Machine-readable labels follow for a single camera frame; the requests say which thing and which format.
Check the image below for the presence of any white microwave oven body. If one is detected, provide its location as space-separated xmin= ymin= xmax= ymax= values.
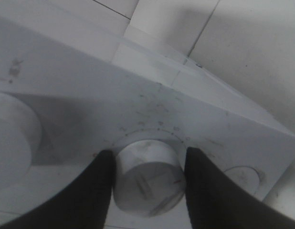
xmin=0 ymin=11 xmax=295 ymax=229

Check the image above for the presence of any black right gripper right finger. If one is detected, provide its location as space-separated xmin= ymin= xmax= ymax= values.
xmin=184 ymin=147 xmax=295 ymax=229

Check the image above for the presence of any upper white round knob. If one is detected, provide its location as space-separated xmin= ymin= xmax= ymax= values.
xmin=0 ymin=93 xmax=42 ymax=189

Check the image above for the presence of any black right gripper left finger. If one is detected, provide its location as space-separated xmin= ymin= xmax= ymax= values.
xmin=0 ymin=150 xmax=114 ymax=229

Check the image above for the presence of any round white door button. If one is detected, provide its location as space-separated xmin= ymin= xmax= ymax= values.
xmin=224 ymin=166 xmax=260 ymax=196

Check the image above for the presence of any white timer knob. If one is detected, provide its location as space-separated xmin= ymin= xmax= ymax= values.
xmin=114 ymin=140 xmax=186 ymax=218

